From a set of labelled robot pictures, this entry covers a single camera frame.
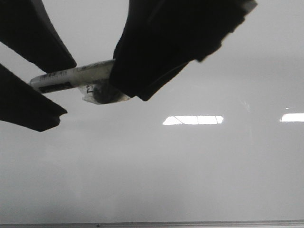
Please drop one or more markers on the white whiteboard marker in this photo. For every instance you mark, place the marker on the white whiteboard marker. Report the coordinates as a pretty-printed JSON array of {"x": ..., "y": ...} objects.
[{"x": 92, "y": 81}]

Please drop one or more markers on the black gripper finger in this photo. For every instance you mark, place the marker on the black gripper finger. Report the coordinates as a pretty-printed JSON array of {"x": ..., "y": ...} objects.
[
  {"x": 161, "y": 37},
  {"x": 26, "y": 28}
]

